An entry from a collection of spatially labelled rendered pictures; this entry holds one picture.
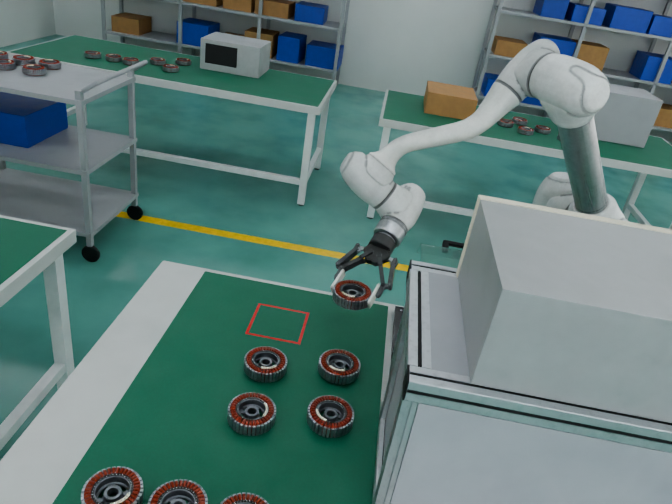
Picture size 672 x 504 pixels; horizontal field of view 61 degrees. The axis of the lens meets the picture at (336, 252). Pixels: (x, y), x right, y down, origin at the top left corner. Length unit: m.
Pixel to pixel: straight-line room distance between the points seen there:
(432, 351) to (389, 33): 7.06
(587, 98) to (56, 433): 1.51
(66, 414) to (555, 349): 1.05
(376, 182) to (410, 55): 6.36
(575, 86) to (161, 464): 1.36
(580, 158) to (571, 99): 0.26
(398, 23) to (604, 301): 7.12
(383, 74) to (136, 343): 6.80
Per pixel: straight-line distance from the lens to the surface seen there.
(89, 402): 1.48
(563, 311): 0.99
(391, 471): 1.20
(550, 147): 4.09
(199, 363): 1.56
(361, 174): 1.70
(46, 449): 1.40
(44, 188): 3.90
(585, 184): 1.96
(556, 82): 1.71
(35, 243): 2.12
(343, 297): 1.59
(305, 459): 1.35
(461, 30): 8.00
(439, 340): 1.14
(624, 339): 1.05
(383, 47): 8.01
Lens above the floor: 1.77
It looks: 29 degrees down
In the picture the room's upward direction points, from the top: 9 degrees clockwise
